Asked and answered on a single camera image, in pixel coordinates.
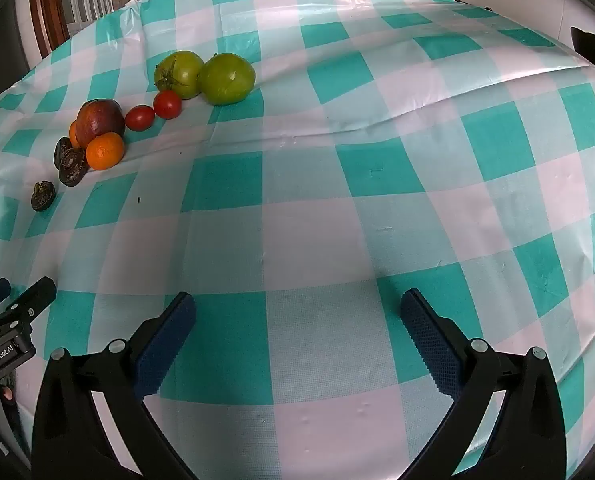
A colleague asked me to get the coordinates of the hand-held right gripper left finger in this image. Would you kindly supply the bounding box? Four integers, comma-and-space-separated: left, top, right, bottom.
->
32, 291, 198, 480

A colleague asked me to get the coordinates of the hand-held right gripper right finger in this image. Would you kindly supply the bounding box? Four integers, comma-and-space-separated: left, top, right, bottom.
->
400, 288, 568, 480

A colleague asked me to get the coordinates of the dark red apple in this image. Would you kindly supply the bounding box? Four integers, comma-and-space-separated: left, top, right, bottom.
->
75, 98, 126, 149

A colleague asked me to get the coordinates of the teal white checkered tablecloth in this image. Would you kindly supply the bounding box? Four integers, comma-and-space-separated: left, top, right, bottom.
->
0, 0, 595, 480

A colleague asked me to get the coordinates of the oval red cherry tomato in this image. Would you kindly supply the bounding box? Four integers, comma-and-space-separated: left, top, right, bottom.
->
125, 105, 156, 131

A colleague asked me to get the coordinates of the round red cherry tomato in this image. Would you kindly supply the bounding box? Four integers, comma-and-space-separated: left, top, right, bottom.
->
153, 90, 182, 120

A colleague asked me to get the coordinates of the green tomato with stem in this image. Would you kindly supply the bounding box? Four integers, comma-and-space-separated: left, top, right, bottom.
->
154, 50, 206, 100

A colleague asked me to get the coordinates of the smooth green tomato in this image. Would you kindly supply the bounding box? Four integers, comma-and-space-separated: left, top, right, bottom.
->
198, 53, 256, 106

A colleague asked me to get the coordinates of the black object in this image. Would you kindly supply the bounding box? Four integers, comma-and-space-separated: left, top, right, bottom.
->
570, 26, 595, 67

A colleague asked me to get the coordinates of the wooden glass door frame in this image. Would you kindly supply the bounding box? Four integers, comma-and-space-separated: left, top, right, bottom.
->
26, 0, 71, 56

